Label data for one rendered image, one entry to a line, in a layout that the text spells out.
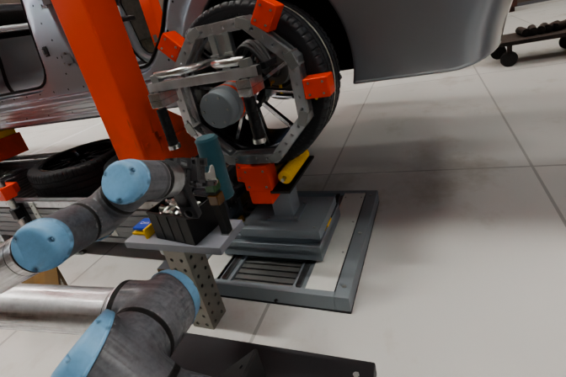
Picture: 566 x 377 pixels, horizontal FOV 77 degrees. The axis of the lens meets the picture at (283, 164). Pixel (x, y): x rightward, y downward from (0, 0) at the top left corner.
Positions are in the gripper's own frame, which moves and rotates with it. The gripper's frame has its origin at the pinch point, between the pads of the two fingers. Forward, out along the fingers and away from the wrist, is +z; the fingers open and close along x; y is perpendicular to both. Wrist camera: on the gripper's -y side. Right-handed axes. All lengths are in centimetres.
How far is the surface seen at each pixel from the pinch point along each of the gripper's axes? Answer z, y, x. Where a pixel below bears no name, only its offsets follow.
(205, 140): 21.1, 15.4, 14.9
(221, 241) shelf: 13.5, -20.0, 5.9
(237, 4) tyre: 20, 62, -1
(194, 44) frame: 18, 50, 16
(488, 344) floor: 37, -57, -76
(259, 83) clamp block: 6.9, 29.5, -13.6
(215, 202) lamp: 10.0, -6.6, 5.7
